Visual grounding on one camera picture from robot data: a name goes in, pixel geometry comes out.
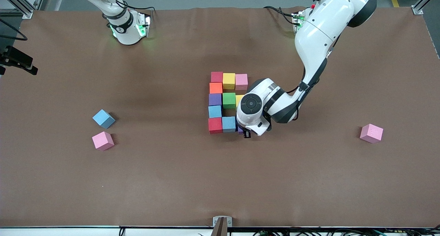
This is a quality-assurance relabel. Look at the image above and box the blue foam cube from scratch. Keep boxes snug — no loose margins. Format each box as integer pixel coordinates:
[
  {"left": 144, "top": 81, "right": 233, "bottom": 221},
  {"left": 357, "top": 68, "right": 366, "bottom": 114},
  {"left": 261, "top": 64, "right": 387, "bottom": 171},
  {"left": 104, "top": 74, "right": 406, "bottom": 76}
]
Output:
[
  {"left": 222, "top": 116, "right": 237, "bottom": 133},
  {"left": 208, "top": 105, "right": 223, "bottom": 119},
  {"left": 92, "top": 109, "right": 116, "bottom": 129}
]

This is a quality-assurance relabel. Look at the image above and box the green foam cube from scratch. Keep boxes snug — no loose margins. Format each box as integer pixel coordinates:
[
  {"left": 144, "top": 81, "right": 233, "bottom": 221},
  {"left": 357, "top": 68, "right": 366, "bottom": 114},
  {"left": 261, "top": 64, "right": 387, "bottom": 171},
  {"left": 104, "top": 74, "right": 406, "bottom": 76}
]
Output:
[{"left": 223, "top": 92, "right": 237, "bottom": 109}]

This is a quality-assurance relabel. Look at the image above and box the brown table mat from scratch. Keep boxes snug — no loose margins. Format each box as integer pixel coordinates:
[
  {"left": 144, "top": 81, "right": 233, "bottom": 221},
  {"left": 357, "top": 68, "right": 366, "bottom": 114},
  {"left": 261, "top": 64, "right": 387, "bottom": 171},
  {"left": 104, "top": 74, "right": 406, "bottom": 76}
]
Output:
[{"left": 0, "top": 7, "right": 440, "bottom": 228}]

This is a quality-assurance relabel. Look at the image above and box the pink dotted foam cube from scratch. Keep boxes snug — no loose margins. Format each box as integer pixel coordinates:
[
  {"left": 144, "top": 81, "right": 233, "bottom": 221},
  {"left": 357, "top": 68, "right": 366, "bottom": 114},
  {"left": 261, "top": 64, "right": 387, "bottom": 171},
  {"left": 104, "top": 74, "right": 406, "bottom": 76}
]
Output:
[{"left": 360, "top": 123, "right": 384, "bottom": 144}]

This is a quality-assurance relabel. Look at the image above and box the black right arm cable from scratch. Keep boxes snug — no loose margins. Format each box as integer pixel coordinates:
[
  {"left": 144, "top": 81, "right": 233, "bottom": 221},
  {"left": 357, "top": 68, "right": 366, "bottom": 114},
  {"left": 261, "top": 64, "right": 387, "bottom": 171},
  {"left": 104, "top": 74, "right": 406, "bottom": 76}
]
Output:
[{"left": 0, "top": 18, "right": 28, "bottom": 41}]

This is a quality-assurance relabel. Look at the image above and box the aluminium frame profile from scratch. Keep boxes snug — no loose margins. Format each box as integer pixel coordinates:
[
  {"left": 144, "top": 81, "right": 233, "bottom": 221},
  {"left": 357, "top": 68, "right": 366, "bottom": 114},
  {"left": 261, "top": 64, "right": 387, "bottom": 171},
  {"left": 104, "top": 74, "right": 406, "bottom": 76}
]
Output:
[
  {"left": 0, "top": 0, "right": 47, "bottom": 19},
  {"left": 411, "top": 0, "right": 440, "bottom": 15}
]

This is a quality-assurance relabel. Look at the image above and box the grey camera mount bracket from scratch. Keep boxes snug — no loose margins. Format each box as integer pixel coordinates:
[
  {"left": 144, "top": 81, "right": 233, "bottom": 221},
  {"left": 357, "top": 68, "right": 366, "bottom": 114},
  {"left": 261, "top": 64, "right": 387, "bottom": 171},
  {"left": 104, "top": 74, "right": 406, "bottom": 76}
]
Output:
[{"left": 213, "top": 216, "right": 233, "bottom": 236}]

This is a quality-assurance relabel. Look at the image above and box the black right base cable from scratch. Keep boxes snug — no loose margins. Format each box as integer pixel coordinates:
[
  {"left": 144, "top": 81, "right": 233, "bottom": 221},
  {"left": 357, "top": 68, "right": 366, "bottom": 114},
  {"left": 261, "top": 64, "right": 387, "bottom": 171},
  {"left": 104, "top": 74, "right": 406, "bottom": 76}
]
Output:
[{"left": 113, "top": 0, "right": 157, "bottom": 16}]

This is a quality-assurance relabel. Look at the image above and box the black base cable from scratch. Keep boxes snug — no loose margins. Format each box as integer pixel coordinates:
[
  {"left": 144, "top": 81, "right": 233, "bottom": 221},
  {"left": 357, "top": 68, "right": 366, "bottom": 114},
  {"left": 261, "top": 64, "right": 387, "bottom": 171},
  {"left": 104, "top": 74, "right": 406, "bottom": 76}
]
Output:
[
  {"left": 113, "top": 0, "right": 157, "bottom": 16},
  {"left": 263, "top": 5, "right": 297, "bottom": 25}
]

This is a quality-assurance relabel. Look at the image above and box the black left base cable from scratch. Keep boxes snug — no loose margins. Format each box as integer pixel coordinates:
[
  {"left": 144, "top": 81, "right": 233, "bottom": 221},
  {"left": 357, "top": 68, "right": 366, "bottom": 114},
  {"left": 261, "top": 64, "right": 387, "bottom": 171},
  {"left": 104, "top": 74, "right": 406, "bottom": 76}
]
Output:
[{"left": 263, "top": 5, "right": 297, "bottom": 25}]

